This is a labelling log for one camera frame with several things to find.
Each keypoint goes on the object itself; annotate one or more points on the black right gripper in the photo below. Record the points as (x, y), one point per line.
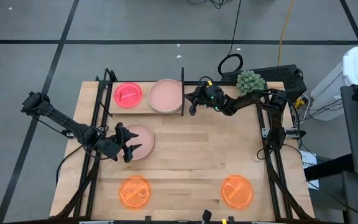
(211, 98)

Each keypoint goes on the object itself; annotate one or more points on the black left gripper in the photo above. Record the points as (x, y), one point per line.
(113, 149)

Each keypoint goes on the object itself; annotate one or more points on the pink matte plate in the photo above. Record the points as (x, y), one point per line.
(146, 140)

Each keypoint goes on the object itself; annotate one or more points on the large pink bowl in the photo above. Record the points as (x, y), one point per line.
(166, 95)

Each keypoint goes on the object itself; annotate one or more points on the red transparent plate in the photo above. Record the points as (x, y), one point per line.
(127, 95)

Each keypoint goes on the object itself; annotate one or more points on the orange transparent plate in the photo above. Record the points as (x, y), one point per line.
(237, 191)
(134, 192)

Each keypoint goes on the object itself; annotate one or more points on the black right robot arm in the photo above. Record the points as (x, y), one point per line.
(275, 124)

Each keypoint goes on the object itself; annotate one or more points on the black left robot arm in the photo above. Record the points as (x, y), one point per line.
(64, 123)

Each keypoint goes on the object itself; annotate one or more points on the green plant in white pot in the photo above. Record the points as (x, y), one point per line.
(250, 81)

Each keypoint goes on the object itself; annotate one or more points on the black perforated computer case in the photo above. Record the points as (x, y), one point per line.
(278, 74)

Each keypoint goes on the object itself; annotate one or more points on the yellow plug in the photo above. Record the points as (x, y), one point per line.
(299, 103)

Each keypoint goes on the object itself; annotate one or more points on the white paper sheet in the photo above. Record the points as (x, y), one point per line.
(309, 161)

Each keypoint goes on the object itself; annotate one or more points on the wooden shelf with black frame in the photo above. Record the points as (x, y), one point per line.
(113, 107)

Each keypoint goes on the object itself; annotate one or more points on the black aluminium table frame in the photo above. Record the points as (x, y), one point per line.
(92, 186)

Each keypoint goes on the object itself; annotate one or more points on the black table-level camera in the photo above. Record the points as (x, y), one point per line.
(206, 216)

